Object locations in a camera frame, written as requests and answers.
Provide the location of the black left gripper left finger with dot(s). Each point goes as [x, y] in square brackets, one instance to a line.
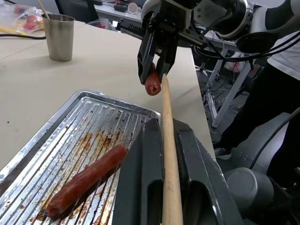
[138, 178]

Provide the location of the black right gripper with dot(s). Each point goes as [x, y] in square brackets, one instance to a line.
[173, 16]

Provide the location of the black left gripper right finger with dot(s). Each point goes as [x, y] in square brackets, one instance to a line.
[201, 178]

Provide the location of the red sausage with split end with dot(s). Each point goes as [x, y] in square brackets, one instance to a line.
[152, 87]

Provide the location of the long wooden skewer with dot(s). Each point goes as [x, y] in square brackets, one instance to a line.
[171, 164]

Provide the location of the long red sausage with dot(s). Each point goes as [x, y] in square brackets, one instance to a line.
[89, 175]

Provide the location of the white paper cup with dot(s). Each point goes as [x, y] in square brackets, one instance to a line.
[132, 9]

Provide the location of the ribbed metal baking tray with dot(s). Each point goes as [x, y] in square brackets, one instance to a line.
[51, 150]

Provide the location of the stainless steel cup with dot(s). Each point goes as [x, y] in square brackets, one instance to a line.
[59, 39]

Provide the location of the grey robot torso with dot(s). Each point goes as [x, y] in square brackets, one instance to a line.
[248, 187]

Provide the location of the white background desk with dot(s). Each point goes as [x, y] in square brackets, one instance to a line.
[234, 77]

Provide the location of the black office chair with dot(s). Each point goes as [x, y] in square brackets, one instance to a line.
[77, 9]

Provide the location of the person in white shirt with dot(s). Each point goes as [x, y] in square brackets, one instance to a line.
[269, 100]

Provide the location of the clear plastic bag red contents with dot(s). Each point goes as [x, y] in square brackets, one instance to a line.
[29, 22]

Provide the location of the yellow flat strip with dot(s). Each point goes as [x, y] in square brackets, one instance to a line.
[9, 30]

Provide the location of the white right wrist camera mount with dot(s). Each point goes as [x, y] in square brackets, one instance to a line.
[211, 11]

